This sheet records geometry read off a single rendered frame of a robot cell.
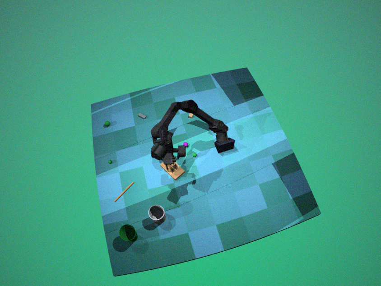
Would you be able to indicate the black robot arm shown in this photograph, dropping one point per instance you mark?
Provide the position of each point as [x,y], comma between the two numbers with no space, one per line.
[160,130]

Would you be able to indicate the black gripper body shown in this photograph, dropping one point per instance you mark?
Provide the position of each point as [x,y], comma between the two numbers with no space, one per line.
[181,150]

